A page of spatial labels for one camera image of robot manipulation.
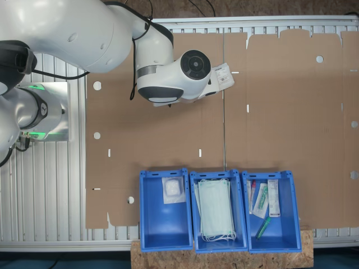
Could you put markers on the blue plastic bin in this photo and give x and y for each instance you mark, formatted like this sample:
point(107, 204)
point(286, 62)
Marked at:
point(165, 224)
point(221, 248)
point(280, 232)

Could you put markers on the loose green syringe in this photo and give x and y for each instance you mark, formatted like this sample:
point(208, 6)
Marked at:
point(264, 226)

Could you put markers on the red-capped tube packet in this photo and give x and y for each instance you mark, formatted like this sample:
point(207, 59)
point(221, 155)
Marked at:
point(252, 196)

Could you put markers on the long white printed packet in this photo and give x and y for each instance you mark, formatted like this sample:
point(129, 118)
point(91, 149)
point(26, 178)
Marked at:
point(274, 199)

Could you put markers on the white printed gauze packet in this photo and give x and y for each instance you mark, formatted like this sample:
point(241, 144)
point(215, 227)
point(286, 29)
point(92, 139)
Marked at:
point(224, 74)

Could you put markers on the clear cotton pad packet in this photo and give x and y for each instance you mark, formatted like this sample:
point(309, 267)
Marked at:
point(174, 193)

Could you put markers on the brown cardboard sheet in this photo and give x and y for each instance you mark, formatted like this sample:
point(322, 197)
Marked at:
point(157, 134)
point(286, 112)

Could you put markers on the chipboard wood block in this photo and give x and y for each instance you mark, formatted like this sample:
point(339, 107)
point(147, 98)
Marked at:
point(157, 259)

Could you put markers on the white face mask stack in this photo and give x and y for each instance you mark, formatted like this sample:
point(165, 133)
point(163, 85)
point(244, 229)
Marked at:
point(216, 207)

